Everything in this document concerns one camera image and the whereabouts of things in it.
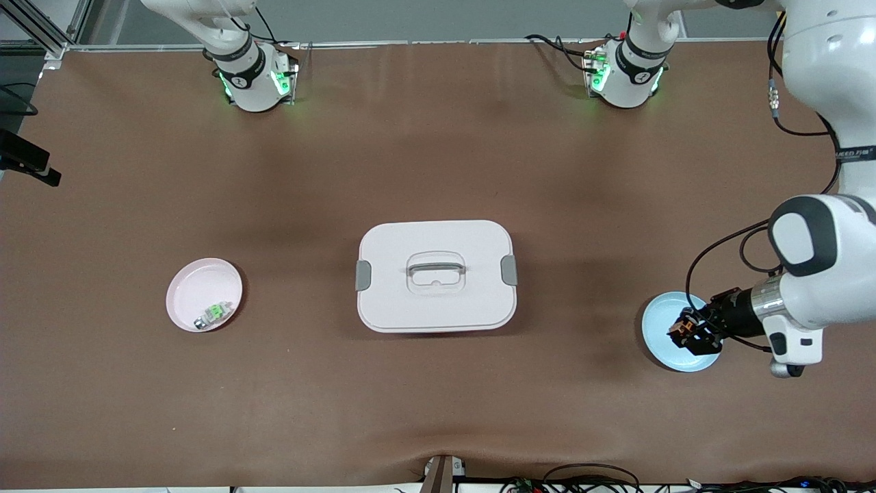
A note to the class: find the orange black switch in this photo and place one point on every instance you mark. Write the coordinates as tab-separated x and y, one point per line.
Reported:
677	332

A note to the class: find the aluminium frame profile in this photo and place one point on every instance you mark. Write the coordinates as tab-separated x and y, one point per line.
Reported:
55	49

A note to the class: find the brown table mat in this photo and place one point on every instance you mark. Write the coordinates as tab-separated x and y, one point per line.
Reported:
616	424

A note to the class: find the blue round plate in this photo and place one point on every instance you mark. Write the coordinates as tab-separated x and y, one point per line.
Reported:
660	322

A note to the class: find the metal bracket at table edge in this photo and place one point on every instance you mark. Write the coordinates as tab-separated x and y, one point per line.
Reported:
441	476

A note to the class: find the pink round plate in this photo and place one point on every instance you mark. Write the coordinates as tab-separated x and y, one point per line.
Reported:
198	287

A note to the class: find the silver table edge rail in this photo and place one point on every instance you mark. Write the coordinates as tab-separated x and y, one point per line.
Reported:
410	43

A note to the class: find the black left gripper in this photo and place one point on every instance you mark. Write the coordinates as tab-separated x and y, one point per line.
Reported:
732	316

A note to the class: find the green switch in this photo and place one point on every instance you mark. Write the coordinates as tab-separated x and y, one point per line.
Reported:
213	313

